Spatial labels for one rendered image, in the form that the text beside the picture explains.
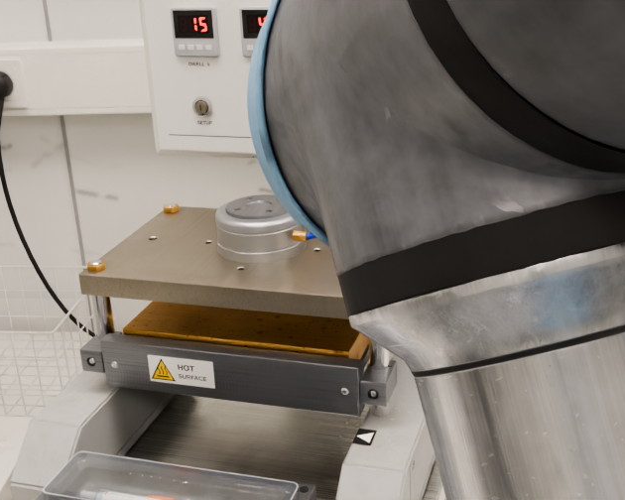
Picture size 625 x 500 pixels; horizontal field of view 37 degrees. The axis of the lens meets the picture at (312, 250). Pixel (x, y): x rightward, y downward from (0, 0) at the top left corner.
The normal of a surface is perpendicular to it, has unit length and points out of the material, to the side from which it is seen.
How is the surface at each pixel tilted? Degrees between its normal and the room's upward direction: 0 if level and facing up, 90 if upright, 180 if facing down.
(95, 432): 90
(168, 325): 0
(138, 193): 90
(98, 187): 90
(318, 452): 0
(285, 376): 90
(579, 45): 117
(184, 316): 0
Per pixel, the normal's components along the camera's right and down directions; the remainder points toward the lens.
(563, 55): -0.55, 0.70
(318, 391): -0.30, 0.37
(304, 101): -0.90, 0.19
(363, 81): -0.81, 0.43
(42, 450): -0.23, -0.46
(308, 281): -0.05, -0.93
